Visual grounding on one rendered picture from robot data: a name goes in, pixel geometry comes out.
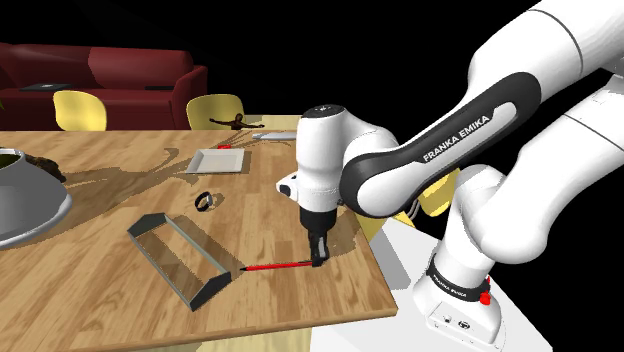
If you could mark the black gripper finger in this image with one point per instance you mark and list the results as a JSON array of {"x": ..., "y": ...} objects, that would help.
[{"x": 319, "y": 248}]

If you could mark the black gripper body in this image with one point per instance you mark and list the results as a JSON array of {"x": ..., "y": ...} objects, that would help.
[{"x": 317, "y": 220}]

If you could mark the red pen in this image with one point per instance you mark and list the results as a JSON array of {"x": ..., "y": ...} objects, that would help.
[{"x": 278, "y": 266}]

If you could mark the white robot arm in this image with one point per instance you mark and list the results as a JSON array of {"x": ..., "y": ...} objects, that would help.
[{"x": 526, "y": 185}]

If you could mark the wooden table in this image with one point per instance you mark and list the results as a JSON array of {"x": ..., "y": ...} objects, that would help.
[{"x": 292, "y": 302}]

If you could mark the flat grey oblong object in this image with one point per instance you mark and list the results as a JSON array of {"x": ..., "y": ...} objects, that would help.
[{"x": 273, "y": 136}]

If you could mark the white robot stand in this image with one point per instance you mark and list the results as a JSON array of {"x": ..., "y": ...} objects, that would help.
[{"x": 380, "y": 322}]

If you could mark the white square plate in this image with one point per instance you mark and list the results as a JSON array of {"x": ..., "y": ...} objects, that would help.
[{"x": 217, "y": 161}]

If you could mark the small red block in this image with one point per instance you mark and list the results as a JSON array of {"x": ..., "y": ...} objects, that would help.
[{"x": 224, "y": 146}]

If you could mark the yellow chair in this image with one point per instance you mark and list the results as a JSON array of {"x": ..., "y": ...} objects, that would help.
[
  {"x": 214, "y": 109},
  {"x": 80, "y": 112},
  {"x": 438, "y": 195}
]

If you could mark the brown figure with spread arms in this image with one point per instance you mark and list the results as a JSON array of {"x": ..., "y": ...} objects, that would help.
[{"x": 238, "y": 122}]

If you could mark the grey rectangular tray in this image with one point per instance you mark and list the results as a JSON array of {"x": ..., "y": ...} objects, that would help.
[{"x": 146, "y": 225}]

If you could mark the dark red sofa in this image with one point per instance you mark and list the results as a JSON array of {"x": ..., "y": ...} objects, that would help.
[{"x": 136, "y": 68}]

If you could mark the dark brown lumpy object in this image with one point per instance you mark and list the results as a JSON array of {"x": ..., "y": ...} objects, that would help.
[{"x": 46, "y": 166}]

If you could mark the large grey plant pot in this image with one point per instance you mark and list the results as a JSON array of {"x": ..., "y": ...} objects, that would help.
[{"x": 24, "y": 204}]

